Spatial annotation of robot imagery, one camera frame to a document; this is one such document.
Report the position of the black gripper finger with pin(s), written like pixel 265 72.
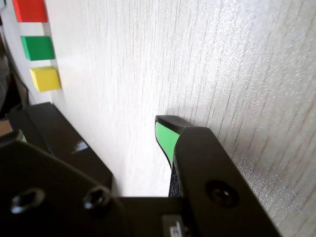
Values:
pixel 205 160
pixel 49 197

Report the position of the yellow cube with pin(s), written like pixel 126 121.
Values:
pixel 45 79

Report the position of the green cube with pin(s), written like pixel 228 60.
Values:
pixel 37 47

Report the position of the red cube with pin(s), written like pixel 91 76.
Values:
pixel 30 10

